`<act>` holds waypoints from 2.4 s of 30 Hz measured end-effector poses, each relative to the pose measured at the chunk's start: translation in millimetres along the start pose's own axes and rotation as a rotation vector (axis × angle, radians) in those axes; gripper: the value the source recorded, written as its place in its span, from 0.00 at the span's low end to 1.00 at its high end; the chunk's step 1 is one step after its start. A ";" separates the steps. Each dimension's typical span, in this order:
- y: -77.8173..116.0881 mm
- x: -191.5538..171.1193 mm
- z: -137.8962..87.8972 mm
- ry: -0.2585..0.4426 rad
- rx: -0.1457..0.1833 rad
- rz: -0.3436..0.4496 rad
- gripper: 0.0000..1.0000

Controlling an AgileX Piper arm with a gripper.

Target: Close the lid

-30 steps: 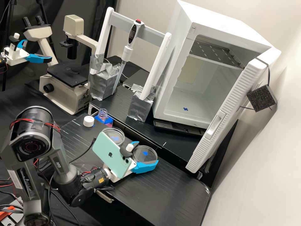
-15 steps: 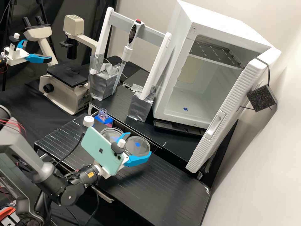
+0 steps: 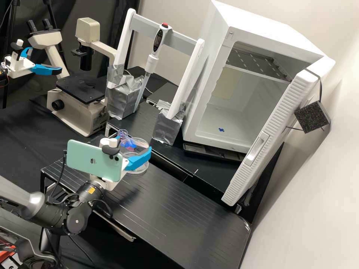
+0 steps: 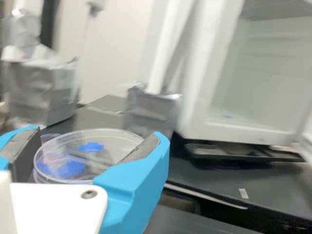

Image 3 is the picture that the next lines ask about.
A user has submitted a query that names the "small bottle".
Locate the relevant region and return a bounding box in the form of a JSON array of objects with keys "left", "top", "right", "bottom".
[{"left": 116, "top": 128, "right": 134, "bottom": 141}]

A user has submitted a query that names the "white pipette stand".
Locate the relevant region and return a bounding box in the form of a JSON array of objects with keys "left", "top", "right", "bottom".
[{"left": 105, "top": 8, "right": 207, "bottom": 146}]

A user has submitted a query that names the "pipette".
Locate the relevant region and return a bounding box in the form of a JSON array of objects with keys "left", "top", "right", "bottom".
[{"left": 134, "top": 22, "right": 172, "bottom": 113}]

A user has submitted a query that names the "white incubator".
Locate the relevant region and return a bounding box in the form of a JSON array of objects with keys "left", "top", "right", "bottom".
[{"left": 181, "top": 0, "right": 336, "bottom": 155}]

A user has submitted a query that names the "left phone holder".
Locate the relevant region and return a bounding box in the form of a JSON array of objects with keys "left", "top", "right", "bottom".
[{"left": 10, "top": 39, "right": 25, "bottom": 63}]

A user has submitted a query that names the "cream microscope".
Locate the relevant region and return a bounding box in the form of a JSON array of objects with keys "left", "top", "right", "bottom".
[{"left": 26, "top": 17, "right": 119, "bottom": 138}]

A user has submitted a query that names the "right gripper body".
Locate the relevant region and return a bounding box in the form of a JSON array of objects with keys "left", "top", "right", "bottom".
[{"left": 89, "top": 173, "right": 122, "bottom": 192}]

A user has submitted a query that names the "black cable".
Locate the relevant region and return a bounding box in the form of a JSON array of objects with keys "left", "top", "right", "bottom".
[{"left": 45, "top": 150, "right": 85, "bottom": 205}]

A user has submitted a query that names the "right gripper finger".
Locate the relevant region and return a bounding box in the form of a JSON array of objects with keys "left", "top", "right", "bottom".
[
  {"left": 119, "top": 136, "right": 135, "bottom": 149},
  {"left": 124, "top": 146, "right": 152, "bottom": 171}
]

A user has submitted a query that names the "incubator door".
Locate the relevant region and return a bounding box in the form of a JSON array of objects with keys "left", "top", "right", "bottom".
[{"left": 221, "top": 60, "right": 332, "bottom": 207}]

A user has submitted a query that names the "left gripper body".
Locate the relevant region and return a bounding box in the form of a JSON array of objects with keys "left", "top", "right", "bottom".
[{"left": 4, "top": 52, "right": 36, "bottom": 79}]

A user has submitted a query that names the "petri dish lid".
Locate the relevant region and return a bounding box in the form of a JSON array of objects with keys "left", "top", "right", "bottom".
[{"left": 125, "top": 161, "right": 148, "bottom": 177}]

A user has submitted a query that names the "right wrist camera phone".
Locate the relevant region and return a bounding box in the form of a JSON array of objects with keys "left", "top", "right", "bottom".
[{"left": 66, "top": 136, "right": 130, "bottom": 182}]

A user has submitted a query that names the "petri dish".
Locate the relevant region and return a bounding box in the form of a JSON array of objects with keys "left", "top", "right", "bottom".
[{"left": 123, "top": 136, "right": 149, "bottom": 158}]

